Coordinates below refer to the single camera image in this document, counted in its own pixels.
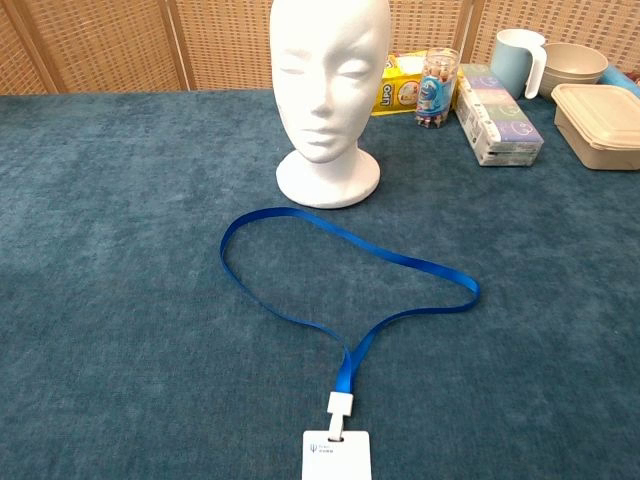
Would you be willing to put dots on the white and blue ID badge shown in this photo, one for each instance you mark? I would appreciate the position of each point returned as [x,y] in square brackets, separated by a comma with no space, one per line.
[335,460]

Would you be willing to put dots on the white foam mannequin head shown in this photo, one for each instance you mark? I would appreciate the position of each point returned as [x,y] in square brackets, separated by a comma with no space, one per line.
[325,75]

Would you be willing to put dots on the yellow biscuit pack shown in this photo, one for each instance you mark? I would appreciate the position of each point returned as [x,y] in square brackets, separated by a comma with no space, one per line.
[395,92]

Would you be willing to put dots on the clear candy jar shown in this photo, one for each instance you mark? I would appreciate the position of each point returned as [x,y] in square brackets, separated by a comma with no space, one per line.
[435,90]

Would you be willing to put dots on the teal table cloth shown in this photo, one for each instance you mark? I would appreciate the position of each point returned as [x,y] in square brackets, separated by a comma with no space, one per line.
[125,300]

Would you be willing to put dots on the multicolour tissue pack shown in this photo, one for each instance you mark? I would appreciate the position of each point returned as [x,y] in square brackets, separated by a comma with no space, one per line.
[495,115]

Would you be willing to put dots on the white measuring scoop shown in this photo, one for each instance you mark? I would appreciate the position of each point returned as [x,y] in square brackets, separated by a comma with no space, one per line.
[510,60]

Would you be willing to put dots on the wicker folding screen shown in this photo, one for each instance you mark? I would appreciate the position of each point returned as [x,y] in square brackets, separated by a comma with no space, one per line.
[100,45]

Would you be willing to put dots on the beige lidded lunch box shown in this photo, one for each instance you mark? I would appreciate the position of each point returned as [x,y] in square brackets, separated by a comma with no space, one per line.
[600,125]

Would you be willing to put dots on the beige bowl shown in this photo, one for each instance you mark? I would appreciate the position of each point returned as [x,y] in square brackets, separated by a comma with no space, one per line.
[575,65]

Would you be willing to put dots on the blue cylindrical tube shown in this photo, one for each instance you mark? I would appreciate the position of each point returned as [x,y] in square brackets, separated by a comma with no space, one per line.
[620,80]

